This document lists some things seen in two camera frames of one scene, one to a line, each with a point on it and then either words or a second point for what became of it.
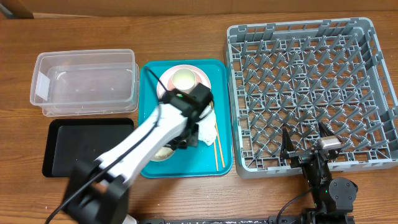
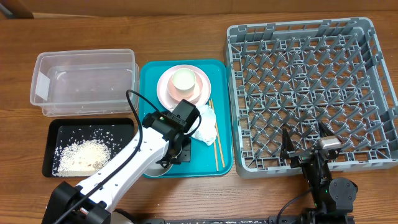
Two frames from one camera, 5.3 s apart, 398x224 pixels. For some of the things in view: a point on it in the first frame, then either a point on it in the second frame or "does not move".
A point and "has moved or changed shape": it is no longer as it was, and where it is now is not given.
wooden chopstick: x=221 y=154 does not move
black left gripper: x=193 y=140 to x=186 y=154
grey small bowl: x=163 y=154 has moved or changed shape
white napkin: x=207 y=127 does not move
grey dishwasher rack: x=286 y=77 does not move
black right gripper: x=300 y=156 does not move
